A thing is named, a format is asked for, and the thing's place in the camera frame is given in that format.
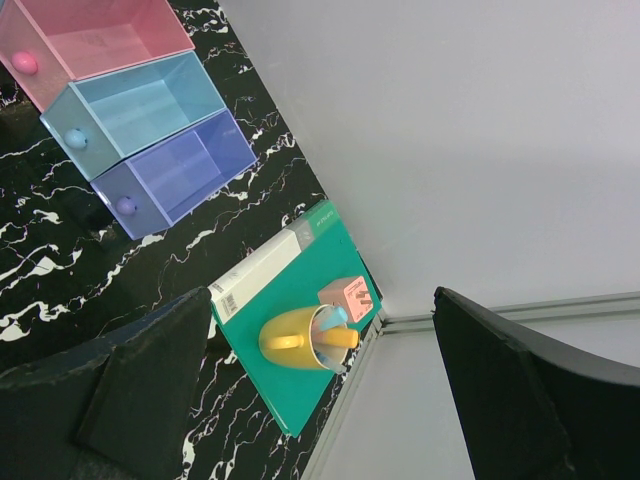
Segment orange marker in mug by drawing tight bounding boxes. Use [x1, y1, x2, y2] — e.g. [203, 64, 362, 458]
[314, 327, 359, 349]

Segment light blue drawer box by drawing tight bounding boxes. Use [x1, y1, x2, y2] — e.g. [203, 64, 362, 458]
[40, 51, 226, 181]

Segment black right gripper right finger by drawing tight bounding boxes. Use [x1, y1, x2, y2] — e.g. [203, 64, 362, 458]
[433, 287, 639, 479]

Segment purple drawer box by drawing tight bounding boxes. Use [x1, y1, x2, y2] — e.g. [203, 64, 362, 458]
[91, 109, 257, 240]

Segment pink cube box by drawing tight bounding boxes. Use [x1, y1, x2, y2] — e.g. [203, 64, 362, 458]
[317, 275, 374, 323]

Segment yellow mug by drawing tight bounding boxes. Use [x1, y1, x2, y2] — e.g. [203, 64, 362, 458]
[259, 304, 351, 373]

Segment blue marker in mug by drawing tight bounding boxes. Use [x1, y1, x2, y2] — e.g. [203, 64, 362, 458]
[313, 305, 348, 332]

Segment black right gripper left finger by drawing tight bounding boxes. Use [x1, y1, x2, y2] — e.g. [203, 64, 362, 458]
[1, 287, 211, 479]

